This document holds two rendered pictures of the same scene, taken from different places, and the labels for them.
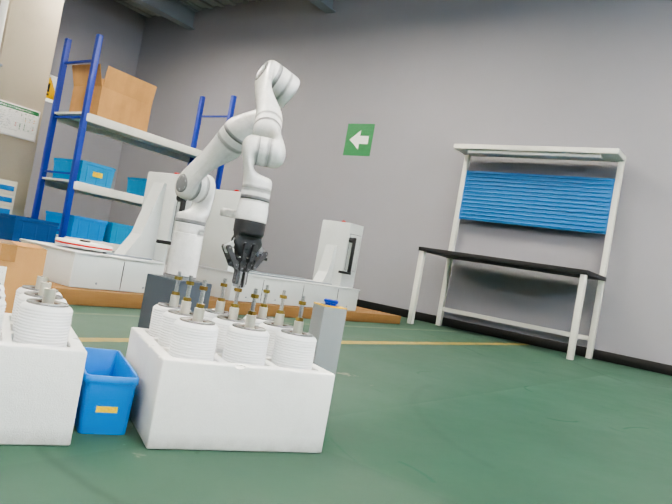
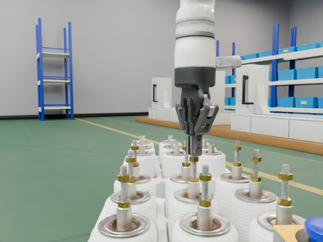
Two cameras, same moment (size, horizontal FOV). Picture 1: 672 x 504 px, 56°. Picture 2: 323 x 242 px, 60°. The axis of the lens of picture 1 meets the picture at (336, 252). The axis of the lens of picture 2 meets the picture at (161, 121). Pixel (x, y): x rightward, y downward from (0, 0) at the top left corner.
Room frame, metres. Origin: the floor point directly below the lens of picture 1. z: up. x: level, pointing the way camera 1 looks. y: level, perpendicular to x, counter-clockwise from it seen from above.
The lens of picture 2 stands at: (1.68, -0.28, 0.44)
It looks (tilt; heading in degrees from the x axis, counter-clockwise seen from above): 5 degrees down; 115
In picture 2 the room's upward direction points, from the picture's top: straight up
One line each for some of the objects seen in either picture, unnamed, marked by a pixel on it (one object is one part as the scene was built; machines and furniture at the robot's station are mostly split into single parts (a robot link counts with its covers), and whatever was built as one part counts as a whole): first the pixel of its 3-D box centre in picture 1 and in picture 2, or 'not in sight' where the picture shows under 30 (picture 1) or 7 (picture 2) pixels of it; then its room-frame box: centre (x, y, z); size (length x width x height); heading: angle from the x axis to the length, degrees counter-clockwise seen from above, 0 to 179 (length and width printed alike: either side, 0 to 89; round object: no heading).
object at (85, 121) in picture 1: (139, 168); not in sight; (6.84, 2.27, 1.10); 1.89 x 0.64 x 2.20; 144
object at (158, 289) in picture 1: (171, 327); not in sight; (1.92, 0.45, 0.15); 0.14 x 0.14 x 0.30; 54
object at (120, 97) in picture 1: (110, 100); not in sight; (6.46, 2.57, 1.70); 0.71 x 0.54 x 0.51; 147
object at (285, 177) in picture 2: not in sight; (285, 175); (1.67, 0.16, 0.32); 0.02 x 0.02 x 0.01; 26
